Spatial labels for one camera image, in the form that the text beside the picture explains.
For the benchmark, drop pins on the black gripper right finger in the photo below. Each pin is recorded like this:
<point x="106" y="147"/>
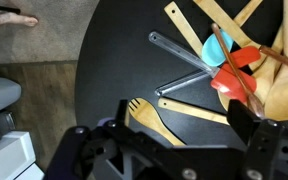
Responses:
<point x="264" y="146"/>

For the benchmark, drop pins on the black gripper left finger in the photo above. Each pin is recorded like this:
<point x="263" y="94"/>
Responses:
<point x="72" y="150"/>

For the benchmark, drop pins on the red silicone spatula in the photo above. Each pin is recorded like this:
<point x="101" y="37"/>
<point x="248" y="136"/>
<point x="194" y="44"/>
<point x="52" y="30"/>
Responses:
<point x="232" y="63"/>

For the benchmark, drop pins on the bamboo spoon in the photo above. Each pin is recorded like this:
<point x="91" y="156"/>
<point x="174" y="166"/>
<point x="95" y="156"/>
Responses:
<point x="284" y="96"/>

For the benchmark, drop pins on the white plastic box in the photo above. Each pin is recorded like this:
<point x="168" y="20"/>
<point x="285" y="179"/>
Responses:
<point x="7" y="156"/>

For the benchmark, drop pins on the bamboo spork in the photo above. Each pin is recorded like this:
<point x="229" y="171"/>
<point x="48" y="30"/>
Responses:
<point x="147" y="115"/>

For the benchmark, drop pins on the grey rounded plastic housing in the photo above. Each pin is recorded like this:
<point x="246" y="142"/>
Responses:
<point x="0" y="95"/>

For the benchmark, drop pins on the wooden spatula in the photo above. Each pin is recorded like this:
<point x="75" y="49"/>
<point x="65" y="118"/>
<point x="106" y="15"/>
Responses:
<point x="215" y="50"/>

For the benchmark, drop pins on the bare human foot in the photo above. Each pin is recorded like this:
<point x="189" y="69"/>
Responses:
<point x="20" y="20"/>

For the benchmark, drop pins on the narrow bamboo spatula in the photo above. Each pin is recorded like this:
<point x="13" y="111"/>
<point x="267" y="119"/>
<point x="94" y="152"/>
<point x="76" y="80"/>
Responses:
<point x="184" y="26"/>

